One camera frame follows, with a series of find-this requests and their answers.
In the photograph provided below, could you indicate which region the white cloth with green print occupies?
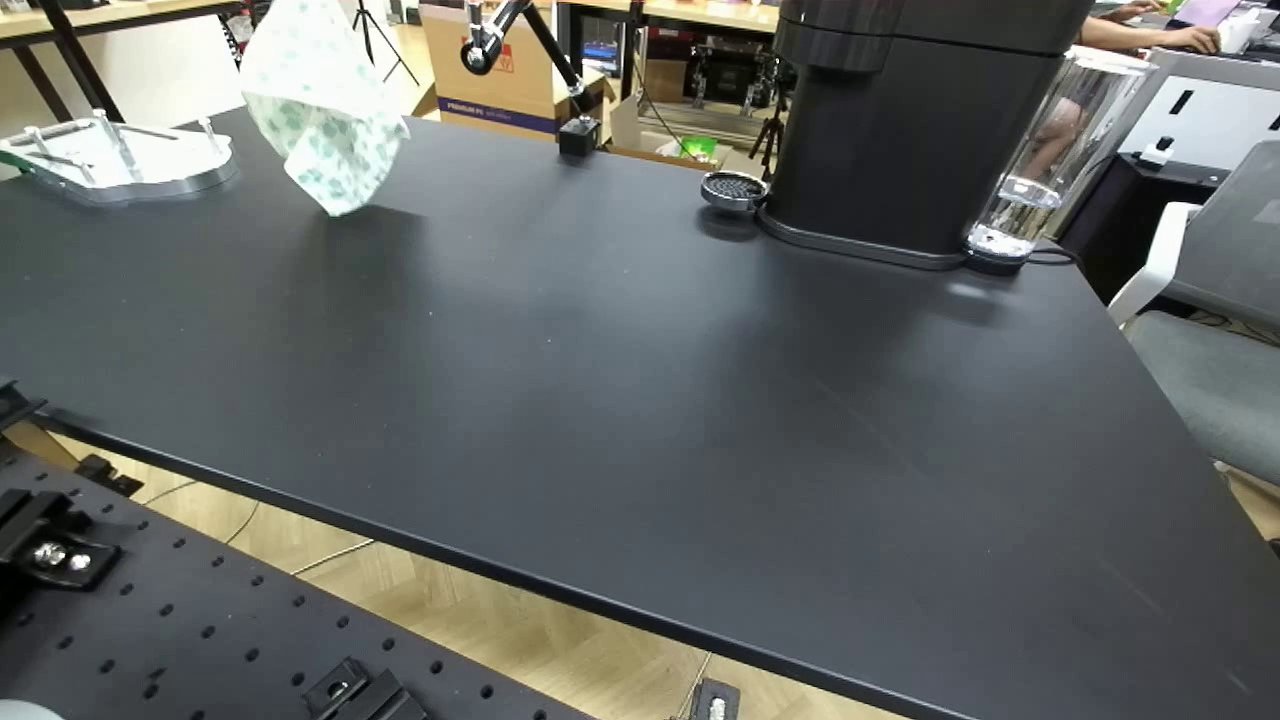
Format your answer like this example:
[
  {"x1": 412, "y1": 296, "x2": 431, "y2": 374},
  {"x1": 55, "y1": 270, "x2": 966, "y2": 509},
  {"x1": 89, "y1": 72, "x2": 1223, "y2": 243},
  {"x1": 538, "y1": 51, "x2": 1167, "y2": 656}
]
[{"x1": 238, "y1": 0, "x2": 409, "y2": 218}]

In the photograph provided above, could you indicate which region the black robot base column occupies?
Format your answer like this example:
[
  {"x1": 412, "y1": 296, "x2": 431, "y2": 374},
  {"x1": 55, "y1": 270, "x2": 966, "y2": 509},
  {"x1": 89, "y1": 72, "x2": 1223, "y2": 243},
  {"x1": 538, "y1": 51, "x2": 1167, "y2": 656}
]
[{"x1": 765, "y1": 0, "x2": 1090, "y2": 265}]

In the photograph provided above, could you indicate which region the person forearm in background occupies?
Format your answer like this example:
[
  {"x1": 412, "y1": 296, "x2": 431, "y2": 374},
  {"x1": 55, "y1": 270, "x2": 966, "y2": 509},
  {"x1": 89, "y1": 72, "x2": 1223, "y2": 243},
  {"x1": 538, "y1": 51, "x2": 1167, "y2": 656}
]
[{"x1": 1078, "y1": 17, "x2": 1218, "y2": 57}]

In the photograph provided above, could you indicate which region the black round puck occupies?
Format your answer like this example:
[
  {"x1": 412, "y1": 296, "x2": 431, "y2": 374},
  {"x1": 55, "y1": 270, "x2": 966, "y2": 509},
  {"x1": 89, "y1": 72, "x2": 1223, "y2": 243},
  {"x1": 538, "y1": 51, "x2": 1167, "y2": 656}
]
[{"x1": 699, "y1": 167, "x2": 766, "y2": 218}]

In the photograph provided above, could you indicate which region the cardboard box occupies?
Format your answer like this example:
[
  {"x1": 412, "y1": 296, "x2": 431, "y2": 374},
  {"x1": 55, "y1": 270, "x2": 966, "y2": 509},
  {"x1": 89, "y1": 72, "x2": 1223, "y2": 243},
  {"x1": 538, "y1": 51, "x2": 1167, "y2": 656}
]
[{"x1": 421, "y1": 0, "x2": 613, "y2": 138}]

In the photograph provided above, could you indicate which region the black tripod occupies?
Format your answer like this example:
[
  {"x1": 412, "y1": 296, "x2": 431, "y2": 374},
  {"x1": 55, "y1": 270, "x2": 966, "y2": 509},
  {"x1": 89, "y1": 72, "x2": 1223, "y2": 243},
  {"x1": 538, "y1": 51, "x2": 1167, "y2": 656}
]
[{"x1": 350, "y1": 0, "x2": 421, "y2": 85}]

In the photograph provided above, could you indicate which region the black perforated breadboard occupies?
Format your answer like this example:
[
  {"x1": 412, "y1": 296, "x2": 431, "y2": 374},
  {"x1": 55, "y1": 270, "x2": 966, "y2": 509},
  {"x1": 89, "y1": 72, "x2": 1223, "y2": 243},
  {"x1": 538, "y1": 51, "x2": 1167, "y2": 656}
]
[{"x1": 0, "y1": 449, "x2": 585, "y2": 720}]

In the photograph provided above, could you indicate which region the clear plastic cylinder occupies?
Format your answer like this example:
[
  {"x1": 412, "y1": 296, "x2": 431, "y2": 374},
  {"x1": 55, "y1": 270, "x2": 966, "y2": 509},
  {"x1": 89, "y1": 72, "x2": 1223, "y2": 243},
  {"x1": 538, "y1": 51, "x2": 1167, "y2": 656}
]
[{"x1": 966, "y1": 43, "x2": 1151, "y2": 265}]

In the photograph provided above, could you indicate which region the grey white office chair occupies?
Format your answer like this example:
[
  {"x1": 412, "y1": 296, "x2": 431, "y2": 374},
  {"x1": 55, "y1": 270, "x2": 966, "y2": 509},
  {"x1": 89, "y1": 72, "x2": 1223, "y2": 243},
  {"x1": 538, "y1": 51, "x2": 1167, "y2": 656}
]
[{"x1": 1106, "y1": 141, "x2": 1280, "y2": 486}]

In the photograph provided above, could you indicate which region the black clamp with screws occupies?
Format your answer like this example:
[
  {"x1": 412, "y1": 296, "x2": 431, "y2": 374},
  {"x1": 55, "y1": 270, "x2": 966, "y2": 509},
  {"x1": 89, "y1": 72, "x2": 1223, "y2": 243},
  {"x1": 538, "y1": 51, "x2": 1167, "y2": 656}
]
[{"x1": 0, "y1": 490, "x2": 120, "y2": 593}]

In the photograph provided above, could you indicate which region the wooden side table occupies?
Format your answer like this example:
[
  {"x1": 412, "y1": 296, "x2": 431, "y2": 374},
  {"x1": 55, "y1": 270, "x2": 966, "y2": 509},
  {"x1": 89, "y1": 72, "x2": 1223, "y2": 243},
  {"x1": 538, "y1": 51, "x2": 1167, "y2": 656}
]
[{"x1": 0, "y1": 0, "x2": 261, "y2": 119}]

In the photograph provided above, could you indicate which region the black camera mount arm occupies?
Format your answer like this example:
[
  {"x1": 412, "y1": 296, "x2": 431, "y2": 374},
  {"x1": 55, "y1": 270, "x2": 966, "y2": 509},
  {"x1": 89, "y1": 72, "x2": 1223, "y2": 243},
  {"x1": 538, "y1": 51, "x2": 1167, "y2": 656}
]
[{"x1": 459, "y1": 0, "x2": 603, "y2": 162}]

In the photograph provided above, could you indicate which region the small metal bracket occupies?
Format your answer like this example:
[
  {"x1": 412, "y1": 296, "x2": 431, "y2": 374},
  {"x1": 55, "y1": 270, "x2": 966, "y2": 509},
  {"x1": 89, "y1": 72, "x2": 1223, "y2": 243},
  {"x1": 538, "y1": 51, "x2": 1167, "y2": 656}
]
[{"x1": 688, "y1": 679, "x2": 740, "y2": 720}]

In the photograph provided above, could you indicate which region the black bracket on breadboard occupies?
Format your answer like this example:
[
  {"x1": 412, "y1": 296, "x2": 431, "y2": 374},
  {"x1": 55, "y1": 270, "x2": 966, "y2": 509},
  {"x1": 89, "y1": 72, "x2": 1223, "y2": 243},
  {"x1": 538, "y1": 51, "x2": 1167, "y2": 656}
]
[{"x1": 305, "y1": 662, "x2": 437, "y2": 720}]

